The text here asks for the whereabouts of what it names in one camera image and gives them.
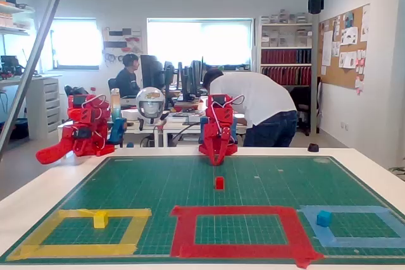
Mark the white wall tool board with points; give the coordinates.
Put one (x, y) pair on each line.
(121, 42)

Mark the large bright window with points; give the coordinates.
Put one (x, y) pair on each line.
(199, 42)

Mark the person in white t-shirt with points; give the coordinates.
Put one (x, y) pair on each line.
(253, 99)

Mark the red leader arm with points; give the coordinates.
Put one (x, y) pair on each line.
(85, 131)

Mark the white shelf with red binders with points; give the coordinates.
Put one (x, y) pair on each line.
(284, 56)

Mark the grey vertical pole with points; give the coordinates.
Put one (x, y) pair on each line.
(315, 61)

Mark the white drawer unit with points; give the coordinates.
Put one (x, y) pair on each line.
(47, 105)

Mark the white office desk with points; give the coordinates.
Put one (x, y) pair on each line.
(180, 127)

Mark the small black round object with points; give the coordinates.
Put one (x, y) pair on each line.
(313, 147)

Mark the cork pin board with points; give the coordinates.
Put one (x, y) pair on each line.
(335, 77)

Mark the black pole clamp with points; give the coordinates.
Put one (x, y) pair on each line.
(316, 5)

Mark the blue tape square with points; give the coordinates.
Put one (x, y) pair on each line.
(364, 242)

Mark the white wall shelf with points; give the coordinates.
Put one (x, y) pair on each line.
(16, 23)

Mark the seated person in dark shirt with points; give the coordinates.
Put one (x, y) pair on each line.
(126, 83)

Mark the yellow cube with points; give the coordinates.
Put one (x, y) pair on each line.
(100, 220)

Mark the red tape square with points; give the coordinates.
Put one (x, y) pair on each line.
(183, 229)

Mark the blue cube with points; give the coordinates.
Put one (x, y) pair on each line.
(324, 218)

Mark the yellow tape square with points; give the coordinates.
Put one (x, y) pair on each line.
(79, 249)

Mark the white wall socket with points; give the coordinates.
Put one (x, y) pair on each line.
(344, 126)

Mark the red cube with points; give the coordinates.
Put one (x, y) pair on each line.
(220, 184)

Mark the blue table clamp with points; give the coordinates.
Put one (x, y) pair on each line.
(203, 124)
(117, 131)
(235, 131)

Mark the black bag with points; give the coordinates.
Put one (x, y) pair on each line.
(76, 89)

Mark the small bright window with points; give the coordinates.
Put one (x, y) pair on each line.
(76, 42)

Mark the red robot arm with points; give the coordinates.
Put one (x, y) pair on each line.
(210, 113)

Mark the black computer monitor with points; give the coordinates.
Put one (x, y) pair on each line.
(191, 77)
(169, 77)
(152, 72)

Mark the red and black device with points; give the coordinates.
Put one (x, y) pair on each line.
(11, 67)

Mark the white helmet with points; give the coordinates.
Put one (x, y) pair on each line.
(150, 102)

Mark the white flat box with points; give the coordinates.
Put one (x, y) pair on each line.
(129, 114)

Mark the green cutting mat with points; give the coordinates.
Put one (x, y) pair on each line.
(158, 181)

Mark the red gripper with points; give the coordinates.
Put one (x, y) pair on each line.
(216, 140)

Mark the orange and teal bottle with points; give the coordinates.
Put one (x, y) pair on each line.
(115, 105)

